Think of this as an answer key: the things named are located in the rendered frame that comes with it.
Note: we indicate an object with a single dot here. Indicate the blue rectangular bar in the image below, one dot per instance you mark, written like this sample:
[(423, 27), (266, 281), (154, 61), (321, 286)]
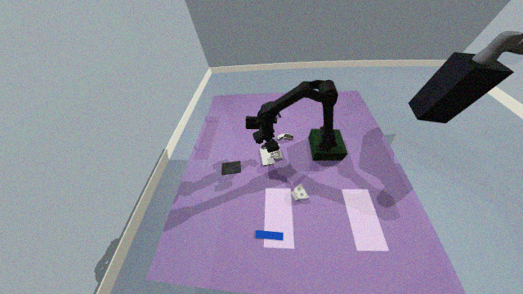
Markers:
[(269, 235)]

